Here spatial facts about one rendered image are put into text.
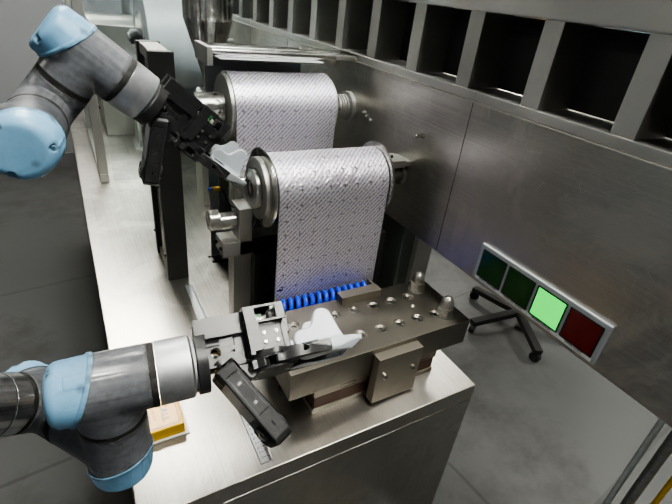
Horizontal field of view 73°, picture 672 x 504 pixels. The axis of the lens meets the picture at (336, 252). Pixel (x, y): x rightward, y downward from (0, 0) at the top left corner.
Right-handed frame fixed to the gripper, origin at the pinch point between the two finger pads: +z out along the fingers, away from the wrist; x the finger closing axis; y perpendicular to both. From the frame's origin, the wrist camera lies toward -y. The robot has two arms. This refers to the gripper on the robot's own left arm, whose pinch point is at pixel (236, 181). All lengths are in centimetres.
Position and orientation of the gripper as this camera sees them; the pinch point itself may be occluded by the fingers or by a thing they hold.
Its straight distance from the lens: 85.5
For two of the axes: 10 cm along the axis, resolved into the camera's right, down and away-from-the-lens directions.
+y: 6.4, -7.6, -0.8
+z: 6.0, 4.3, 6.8
